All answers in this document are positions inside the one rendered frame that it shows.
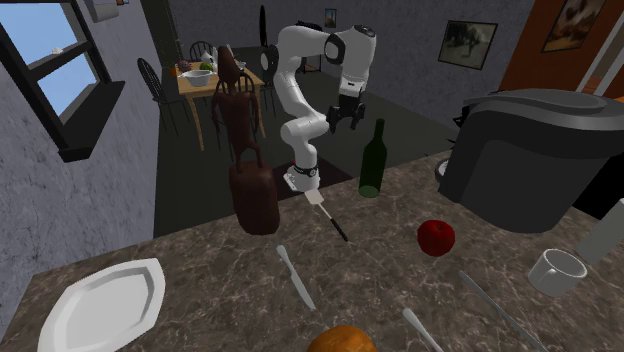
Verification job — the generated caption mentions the silver cutlery handle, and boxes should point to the silver cutlery handle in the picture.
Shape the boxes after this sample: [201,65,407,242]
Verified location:
[401,307,445,352]

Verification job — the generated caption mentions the silver table knife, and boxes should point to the silver table knife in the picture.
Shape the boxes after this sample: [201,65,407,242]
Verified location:
[275,244,318,312]

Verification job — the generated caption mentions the large black lidded appliance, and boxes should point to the large black lidded appliance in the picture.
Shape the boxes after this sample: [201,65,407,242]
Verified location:
[434,88,624,235]

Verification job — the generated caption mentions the pale grey box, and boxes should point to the pale grey box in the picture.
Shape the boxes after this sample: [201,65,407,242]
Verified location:
[574,196,624,267]

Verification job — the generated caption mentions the white mug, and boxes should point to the white mug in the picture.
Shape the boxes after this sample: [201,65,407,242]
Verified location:
[527,247,589,299]

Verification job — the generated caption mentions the black wire chair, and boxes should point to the black wire chair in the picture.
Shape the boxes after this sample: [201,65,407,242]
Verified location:
[136,56,192,138]
[188,40,216,63]

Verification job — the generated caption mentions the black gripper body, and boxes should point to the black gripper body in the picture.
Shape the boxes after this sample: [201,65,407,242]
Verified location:
[332,93,366,120]

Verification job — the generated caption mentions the long silver utensil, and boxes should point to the long silver utensil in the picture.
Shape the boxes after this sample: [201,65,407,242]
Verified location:
[457,269,551,352]

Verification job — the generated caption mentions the dark framed wall picture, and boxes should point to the dark framed wall picture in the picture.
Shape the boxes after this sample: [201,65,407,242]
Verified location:
[437,19,499,71]

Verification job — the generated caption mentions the white spatula with black handle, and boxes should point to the white spatula with black handle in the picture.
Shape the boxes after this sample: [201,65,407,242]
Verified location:
[304,189,350,243]

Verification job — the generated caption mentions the black framed window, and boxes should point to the black framed window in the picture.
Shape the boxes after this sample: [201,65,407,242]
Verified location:
[0,0,127,164]

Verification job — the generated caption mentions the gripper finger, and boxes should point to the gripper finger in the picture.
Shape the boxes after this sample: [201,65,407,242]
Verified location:
[350,103,367,131]
[326,105,343,135]

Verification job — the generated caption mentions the red apple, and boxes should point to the red apple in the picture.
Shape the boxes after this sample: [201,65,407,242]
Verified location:
[417,219,457,258]

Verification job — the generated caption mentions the brown figure statue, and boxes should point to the brown figure statue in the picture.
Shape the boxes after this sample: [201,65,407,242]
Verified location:
[211,45,282,237]

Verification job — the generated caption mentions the orange round fruit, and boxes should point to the orange round fruit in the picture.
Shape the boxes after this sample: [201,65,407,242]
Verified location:
[305,324,379,352]

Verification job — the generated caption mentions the wooden dining table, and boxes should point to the wooden dining table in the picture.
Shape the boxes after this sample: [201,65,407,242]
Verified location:
[168,45,267,153]

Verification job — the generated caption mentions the dark green glass bottle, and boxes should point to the dark green glass bottle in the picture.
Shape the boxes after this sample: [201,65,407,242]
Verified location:
[358,118,389,199]

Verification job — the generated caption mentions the white angular plate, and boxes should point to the white angular plate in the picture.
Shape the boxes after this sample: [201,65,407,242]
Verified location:
[36,257,167,352]

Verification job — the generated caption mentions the brown framed wall picture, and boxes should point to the brown framed wall picture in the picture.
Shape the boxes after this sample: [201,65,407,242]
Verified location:
[540,0,608,54]

